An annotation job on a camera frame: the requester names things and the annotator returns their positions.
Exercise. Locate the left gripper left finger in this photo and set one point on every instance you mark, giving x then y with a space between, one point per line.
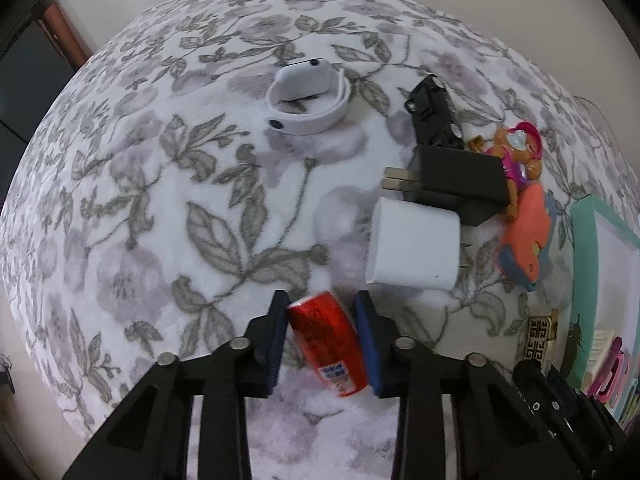
245 367

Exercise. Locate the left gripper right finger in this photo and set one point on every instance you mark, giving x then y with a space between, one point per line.
400 367

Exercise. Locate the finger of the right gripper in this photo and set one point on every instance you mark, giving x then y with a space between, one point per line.
545 394
593 425

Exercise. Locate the pink plastic clip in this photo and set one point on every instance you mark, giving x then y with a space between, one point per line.
607 375

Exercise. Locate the red white small bottle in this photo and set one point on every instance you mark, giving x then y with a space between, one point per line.
329 343

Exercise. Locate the black toy car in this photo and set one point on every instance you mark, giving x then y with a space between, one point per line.
433 116

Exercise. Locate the gold black patterned box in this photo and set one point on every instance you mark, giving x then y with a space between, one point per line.
541 336

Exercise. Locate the teal storage tray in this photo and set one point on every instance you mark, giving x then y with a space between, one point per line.
605 298

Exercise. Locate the white power adapter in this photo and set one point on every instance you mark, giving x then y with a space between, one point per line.
413 246

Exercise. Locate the orange blue toy block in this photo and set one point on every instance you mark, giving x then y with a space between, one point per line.
524 247

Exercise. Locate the black power adapter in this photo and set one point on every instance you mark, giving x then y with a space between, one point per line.
472 185

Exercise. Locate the orange pink dog figurine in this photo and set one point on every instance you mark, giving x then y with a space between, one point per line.
520 150

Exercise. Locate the floral fleece blanket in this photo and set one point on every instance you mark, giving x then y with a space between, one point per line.
156 211

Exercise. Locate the dark cabinet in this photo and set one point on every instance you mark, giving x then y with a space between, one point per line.
34 71

